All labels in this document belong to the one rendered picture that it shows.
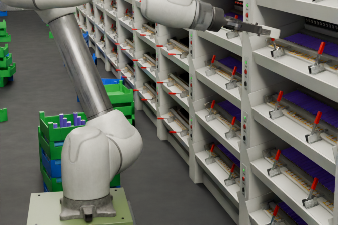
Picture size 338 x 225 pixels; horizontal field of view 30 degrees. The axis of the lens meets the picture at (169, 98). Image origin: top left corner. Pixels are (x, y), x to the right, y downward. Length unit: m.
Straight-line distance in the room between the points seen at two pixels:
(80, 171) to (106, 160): 0.09
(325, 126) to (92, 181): 0.75
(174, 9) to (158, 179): 1.39
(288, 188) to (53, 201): 0.81
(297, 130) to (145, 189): 1.18
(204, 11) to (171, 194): 1.22
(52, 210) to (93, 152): 0.26
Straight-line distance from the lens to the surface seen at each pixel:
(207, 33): 2.66
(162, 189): 2.97
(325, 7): 1.70
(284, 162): 2.16
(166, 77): 3.57
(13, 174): 3.25
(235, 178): 2.59
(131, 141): 2.23
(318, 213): 1.88
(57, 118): 2.84
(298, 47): 2.00
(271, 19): 2.19
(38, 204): 2.24
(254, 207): 2.35
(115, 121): 2.21
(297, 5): 1.86
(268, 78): 2.22
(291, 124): 2.00
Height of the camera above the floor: 1.12
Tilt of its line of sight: 14 degrees down
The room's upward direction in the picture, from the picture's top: 1 degrees counter-clockwise
